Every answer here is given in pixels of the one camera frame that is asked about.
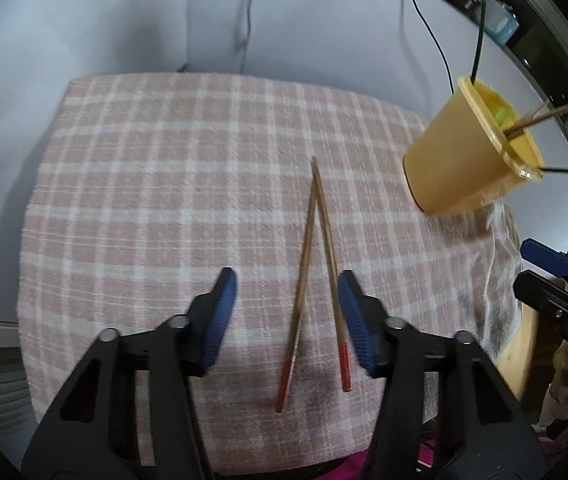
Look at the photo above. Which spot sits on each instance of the yellow plastic cup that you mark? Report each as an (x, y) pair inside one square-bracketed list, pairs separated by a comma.
[(453, 160)]

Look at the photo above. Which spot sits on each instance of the red-tipped wooden chopstick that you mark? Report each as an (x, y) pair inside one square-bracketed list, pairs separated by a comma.
[(304, 270), (326, 240)]

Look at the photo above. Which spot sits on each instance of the white crumpled cloth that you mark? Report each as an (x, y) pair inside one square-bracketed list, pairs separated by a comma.
[(558, 390)]

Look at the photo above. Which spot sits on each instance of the black chopstick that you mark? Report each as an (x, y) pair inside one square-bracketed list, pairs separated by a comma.
[(563, 170), (478, 35)]

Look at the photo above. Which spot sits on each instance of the blue tissue box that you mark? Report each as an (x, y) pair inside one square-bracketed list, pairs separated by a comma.
[(504, 24)]

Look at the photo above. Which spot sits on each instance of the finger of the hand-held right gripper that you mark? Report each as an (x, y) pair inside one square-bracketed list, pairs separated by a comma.
[(543, 257), (538, 287)]

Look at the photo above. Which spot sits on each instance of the white sofa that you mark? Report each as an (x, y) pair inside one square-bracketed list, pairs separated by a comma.
[(114, 20)]

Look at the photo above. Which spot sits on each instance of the pink plaid cloth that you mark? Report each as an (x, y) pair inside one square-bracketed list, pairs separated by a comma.
[(164, 210)]

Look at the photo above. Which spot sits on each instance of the pink fabric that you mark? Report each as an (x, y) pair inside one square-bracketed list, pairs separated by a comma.
[(343, 467)]

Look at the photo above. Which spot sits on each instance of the green plastic spoon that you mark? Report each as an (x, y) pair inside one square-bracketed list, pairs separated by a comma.
[(501, 115)]

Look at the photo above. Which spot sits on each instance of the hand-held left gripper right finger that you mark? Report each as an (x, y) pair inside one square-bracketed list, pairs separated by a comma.
[(358, 325)]

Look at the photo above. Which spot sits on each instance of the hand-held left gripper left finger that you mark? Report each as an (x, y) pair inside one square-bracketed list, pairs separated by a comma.
[(216, 320)]

